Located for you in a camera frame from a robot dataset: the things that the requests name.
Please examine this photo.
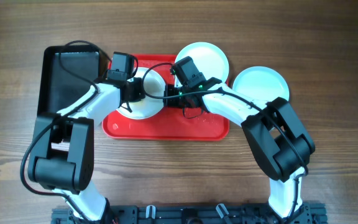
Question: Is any black water basin tray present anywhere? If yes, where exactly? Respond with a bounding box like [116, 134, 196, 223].
[37, 45, 108, 116]

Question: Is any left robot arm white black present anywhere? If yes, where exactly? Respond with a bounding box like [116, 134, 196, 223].
[20, 52, 144, 223]

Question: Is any red plastic tray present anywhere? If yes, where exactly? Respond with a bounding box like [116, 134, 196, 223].
[101, 54, 231, 142]

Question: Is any light blue plate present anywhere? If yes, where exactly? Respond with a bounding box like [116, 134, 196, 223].
[232, 66, 290, 101]
[175, 42, 229, 85]

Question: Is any light blue plate top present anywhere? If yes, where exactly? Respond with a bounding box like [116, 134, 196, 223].
[175, 42, 229, 85]

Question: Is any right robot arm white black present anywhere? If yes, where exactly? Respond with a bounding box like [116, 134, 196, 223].
[164, 57, 315, 223]

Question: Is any white plate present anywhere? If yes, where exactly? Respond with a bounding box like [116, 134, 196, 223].
[117, 70, 166, 119]

